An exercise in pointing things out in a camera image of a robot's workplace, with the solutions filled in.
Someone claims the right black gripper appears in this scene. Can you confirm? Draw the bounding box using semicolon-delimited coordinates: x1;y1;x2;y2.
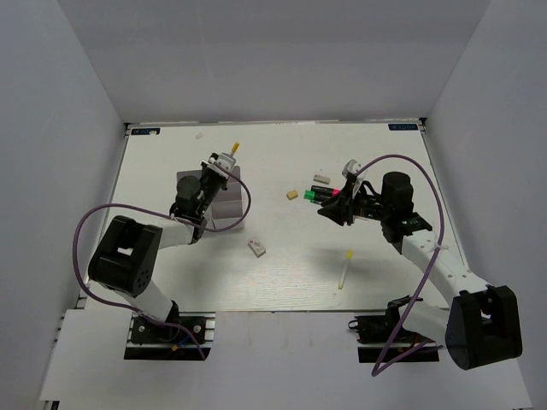
318;180;392;226

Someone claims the white staple box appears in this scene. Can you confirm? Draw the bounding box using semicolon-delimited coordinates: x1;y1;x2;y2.
248;237;266;258

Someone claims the green highlighter marker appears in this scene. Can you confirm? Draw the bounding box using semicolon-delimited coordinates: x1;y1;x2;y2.
303;190;332;204

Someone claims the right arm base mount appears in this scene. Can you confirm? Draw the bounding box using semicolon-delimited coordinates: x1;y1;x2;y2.
348;296;444;364

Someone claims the left blue table label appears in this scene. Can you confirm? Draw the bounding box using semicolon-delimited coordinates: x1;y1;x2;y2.
130;127;161;136

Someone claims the right white organizer box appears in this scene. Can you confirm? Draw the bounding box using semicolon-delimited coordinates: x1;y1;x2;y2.
208;178;245;230

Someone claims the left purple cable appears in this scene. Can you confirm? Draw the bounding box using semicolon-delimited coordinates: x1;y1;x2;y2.
73;168;253;360

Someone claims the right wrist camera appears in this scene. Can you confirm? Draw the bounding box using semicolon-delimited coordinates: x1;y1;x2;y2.
342;159;366;197

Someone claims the pink highlighter marker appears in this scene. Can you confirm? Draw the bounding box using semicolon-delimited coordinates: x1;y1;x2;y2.
310;185;339;196

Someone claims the blue table label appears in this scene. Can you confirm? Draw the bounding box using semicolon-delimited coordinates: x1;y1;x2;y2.
388;123;419;131
130;127;161;136

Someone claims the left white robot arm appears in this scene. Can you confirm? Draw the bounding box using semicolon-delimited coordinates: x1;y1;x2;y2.
88;165;228;341

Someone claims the right blue table label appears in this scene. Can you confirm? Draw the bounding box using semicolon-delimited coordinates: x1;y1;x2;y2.
388;123;419;131

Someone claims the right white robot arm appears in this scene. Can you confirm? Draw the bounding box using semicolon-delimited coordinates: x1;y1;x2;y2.
318;172;523;370

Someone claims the grey white eraser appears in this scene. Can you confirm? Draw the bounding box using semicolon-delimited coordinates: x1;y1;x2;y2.
313;174;331;185

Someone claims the white pen yellow cap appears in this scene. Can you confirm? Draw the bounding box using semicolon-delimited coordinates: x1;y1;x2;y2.
338;249;353;290

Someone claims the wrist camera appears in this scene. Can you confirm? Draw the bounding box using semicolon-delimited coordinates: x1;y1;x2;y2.
342;159;366;197
202;153;237;179

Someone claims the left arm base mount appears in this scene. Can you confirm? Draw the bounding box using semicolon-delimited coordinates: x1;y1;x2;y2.
124;313;215;361

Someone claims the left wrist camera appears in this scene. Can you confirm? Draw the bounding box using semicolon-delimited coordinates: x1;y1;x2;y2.
202;153;237;179

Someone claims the tan eraser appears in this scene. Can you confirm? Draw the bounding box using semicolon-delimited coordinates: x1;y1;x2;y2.
286;190;298;200

